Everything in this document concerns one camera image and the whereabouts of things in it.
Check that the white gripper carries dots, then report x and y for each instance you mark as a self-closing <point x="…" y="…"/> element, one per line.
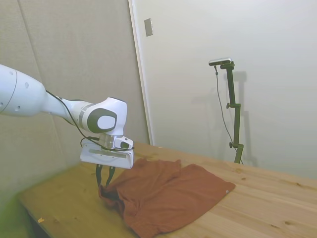
<point x="106" y="158"/>

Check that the grey wall plate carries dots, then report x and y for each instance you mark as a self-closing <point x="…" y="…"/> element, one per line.
<point x="148" y="27"/>

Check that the rust orange shorts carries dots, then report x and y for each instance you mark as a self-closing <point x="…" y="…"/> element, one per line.
<point x="168" y="198"/>

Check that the dark jointed camera stand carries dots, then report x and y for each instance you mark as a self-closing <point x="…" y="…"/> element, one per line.
<point x="236" y="124"/>

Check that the white wall trim strip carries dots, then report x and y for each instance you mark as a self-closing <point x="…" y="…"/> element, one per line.
<point x="138" y="62"/>

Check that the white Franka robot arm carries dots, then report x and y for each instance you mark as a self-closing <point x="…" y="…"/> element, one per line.
<point x="24" y="96"/>

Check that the grey camera on stand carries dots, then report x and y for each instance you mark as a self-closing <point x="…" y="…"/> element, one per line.
<point x="220" y="61"/>

